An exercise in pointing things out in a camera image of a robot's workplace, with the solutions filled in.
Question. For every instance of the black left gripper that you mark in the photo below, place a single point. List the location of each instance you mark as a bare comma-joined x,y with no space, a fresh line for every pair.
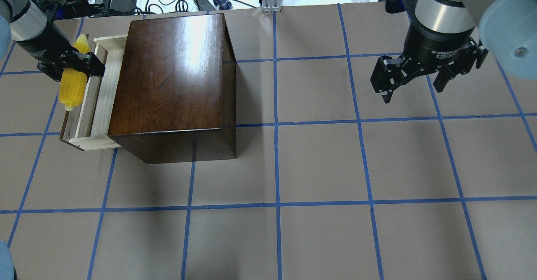
44,46

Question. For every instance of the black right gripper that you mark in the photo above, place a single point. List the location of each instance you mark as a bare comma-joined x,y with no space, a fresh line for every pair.
436,45

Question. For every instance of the yellow plastic corn cob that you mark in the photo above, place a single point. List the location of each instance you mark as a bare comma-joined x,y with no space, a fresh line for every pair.
73,84

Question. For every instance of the light wood drawer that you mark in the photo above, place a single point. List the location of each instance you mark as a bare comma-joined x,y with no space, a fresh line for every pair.
86,127

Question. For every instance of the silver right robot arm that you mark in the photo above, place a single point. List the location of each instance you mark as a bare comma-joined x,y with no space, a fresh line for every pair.
507,28

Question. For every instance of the dark brown wooden drawer box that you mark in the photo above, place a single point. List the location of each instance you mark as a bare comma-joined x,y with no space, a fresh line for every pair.
176,95

